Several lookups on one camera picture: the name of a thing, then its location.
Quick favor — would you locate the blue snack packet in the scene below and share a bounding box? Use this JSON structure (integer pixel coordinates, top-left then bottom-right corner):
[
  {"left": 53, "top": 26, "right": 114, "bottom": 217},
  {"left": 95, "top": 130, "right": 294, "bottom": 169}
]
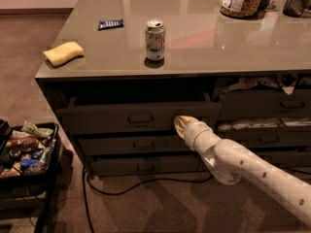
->
[{"left": 20, "top": 159, "right": 39, "bottom": 170}]

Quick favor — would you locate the silver green soda can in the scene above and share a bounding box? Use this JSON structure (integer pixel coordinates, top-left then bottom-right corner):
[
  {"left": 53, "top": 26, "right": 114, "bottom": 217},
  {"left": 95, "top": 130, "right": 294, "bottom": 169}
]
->
[{"left": 145, "top": 18, "right": 165, "bottom": 61}]

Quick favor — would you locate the yellow sponge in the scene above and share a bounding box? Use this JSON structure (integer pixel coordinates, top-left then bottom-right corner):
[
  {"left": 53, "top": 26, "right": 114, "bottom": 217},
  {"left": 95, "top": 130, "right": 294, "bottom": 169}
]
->
[{"left": 44, "top": 42, "right": 85, "bottom": 66}]

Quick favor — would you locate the black floor cable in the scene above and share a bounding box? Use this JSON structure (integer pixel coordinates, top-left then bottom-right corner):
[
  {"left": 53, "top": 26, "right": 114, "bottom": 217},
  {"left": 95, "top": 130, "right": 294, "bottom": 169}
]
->
[{"left": 81, "top": 167, "right": 215, "bottom": 233}]

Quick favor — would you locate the large nut jar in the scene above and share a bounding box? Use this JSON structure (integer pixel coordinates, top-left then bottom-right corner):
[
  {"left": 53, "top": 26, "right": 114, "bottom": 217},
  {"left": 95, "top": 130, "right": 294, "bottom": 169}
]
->
[{"left": 220, "top": 0, "right": 260, "bottom": 18}]

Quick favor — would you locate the grey drawer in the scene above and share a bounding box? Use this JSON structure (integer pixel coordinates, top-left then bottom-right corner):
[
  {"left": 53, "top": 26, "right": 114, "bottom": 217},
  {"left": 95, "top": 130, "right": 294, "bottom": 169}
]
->
[
  {"left": 219, "top": 77, "right": 311, "bottom": 119},
  {"left": 217, "top": 117, "right": 311, "bottom": 148},
  {"left": 78, "top": 135, "right": 189, "bottom": 155},
  {"left": 89, "top": 153, "right": 200, "bottom": 177},
  {"left": 252, "top": 147, "right": 311, "bottom": 168},
  {"left": 56, "top": 93, "right": 221, "bottom": 135}
]

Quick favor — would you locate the blue candy bar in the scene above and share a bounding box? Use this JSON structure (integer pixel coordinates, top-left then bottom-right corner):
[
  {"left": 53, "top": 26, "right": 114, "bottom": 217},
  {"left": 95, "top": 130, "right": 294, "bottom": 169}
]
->
[{"left": 98, "top": 19, "right": 123, "bottom": 31}]

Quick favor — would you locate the black snack tray cart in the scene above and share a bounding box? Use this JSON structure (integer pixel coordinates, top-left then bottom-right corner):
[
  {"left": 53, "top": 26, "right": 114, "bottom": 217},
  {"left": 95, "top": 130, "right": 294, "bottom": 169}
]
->
[{"left": 0, "top": 121, "right": 61, "bottom": 233}]

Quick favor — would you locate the green snack bag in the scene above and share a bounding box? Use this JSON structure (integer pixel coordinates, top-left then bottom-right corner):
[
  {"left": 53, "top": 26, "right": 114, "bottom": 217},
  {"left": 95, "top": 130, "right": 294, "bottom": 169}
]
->
[{"left": 21, "top": 120, "right": 53, "bottom": 139}]

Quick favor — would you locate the dark metal kettle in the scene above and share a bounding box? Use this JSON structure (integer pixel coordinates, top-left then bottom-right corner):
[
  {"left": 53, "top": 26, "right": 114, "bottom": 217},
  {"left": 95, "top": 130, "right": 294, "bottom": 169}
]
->
[{"left": 283, "top": 0, "right": 311, "bottom": 17}]

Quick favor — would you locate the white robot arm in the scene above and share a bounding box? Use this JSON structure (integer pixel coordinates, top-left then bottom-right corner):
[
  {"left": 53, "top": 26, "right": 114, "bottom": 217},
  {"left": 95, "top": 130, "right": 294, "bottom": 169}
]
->
[{"left": 174, "top": 116, "right": 311, "bottom": 227}]

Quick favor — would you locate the grey drawer cabinet counter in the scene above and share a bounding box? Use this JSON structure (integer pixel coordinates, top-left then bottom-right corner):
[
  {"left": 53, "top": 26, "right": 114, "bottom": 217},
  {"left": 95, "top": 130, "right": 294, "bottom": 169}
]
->
[{"left": 36, "top": 0, "right": 311, "bottom": 176}]

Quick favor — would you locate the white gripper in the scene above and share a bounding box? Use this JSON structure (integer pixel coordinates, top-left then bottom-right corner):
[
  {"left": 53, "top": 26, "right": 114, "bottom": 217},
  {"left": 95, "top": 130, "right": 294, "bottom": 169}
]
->
[{"left": 174, "top": 116, "right": 221, "bottom": 151}]

